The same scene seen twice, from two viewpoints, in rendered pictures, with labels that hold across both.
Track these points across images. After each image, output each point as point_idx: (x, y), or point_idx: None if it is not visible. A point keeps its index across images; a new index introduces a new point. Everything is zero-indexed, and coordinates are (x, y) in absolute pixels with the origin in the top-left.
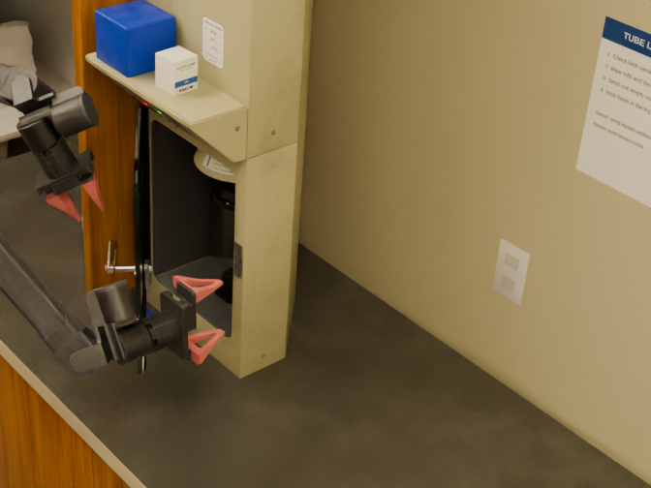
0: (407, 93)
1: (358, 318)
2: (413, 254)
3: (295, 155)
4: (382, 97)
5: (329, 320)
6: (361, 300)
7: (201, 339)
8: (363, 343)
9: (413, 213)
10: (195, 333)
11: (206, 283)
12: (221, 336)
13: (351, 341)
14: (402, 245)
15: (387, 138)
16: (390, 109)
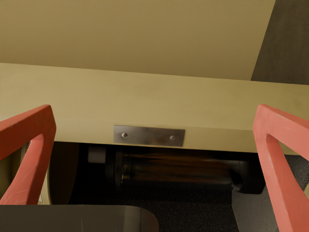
0: (62, 26)
1: (280, 43)
2: (210, 10)
3: (2, 63)
4: (80, 55)
5: (285, 68)
6: (266, 54)
7: (299, 192)
8: (305, 14)
9: (169, 13)
10: (277, 222)
11: (28, 163)
12: (273, 109)
13: (305, 28)
14: (205, 24)
15: (112, 47)
16: (86, 45)
